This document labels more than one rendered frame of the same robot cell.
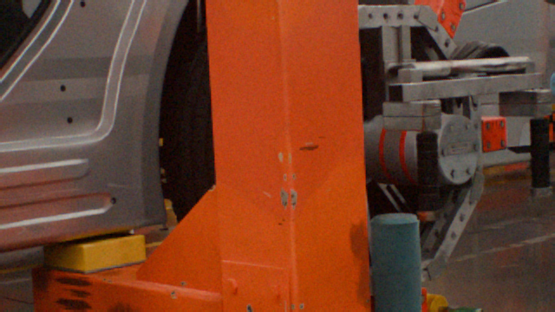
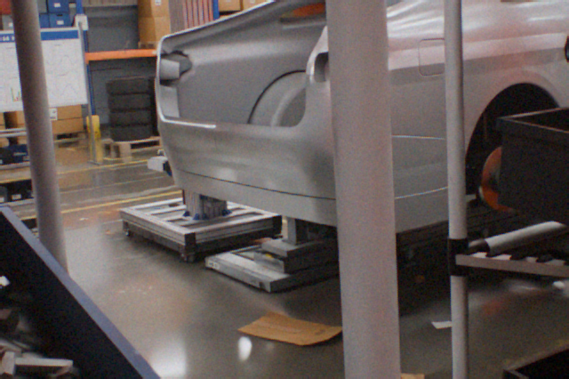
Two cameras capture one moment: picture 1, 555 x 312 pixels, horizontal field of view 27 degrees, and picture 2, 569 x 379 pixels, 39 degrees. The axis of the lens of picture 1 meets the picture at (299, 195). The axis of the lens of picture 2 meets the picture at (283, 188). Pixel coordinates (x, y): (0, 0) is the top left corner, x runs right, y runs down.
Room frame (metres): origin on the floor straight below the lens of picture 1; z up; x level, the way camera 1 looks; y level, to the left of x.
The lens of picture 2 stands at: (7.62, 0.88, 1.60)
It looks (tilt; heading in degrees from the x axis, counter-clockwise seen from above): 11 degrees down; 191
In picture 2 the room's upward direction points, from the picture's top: 4 degrees counter-clockwise
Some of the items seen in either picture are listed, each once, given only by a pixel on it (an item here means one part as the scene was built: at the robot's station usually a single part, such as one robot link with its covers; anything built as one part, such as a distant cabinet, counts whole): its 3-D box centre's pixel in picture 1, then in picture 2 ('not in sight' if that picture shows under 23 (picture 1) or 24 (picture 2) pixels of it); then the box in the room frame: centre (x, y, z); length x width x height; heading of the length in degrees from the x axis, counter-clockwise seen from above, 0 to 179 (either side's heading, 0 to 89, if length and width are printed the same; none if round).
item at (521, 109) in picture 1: (525, 101); not in sight; (2.23, -0.44, 0.93); 0.09 x 0.05 x 0.05; 45
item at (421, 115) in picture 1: (412, 114); not in sight; (1.99, -0.20, 0.93); 0.09 x 0.05 x 0.05; 45
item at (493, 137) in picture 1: (480, 134); not in sight; (2.49, -0.39, 0.85); 0.09 x 0.08 x 0.07; 135
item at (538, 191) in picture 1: (539, 154); not in sight; (2.21, -0.46, 0.83); 0.04 x 0.04 x 0.16
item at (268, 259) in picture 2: not in sight; (299, 254); (2.38, -0.05, 0.13); 0.50 x 0.36 x 0.10; 135
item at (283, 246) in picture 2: not in sight; (297, 227); (2.38, -0.05, 0.32); 0.40 x 0.30 x 0.28; 135
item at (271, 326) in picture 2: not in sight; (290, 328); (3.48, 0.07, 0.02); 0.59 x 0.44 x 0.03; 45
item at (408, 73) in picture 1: (399, 53); not in sight; (2.10, -0.19, 1.03); 0.19 x 0.18 x 0.11; 45
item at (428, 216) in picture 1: (427, 173); not in sight; (1.97, -0.22, 0.83); 0.04 x 0.04 x 0.16
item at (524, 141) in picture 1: (527, 137); not in sight; (2.29, -0.45, 0.85); 0.09 x 0.03 x 0.06; 99
